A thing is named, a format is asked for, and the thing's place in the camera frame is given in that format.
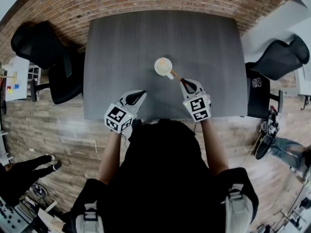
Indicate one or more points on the small white side table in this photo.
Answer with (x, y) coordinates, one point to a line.
(20, 67)

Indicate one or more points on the wooden spoon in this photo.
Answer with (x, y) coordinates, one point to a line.
(175, 74)

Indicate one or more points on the person's left forearm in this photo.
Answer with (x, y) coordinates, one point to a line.
(110, 156)

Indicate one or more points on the black mesh office chair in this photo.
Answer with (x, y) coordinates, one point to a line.
(260, 96)
(53, 64)

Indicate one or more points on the person's right forearm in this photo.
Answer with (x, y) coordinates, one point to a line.
(216, 149)

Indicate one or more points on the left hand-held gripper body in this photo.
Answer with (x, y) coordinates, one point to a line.
(119, 118)

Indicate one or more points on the white cup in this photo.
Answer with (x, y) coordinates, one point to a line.
(160, 68)

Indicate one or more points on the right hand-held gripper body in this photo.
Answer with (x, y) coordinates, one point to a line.
(199, 108)

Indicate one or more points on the wooden stand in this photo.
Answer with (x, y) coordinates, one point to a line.
(11, 76)

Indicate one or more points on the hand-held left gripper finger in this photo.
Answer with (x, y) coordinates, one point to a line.
(140, 104)
(130, 93)

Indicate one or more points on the person's black clothing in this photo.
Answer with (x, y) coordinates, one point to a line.
(162, 178)

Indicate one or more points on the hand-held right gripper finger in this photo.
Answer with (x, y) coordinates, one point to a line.
(197, 86)
(184, 93)

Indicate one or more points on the black wheeled equipment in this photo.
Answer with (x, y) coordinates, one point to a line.
(267, 137)

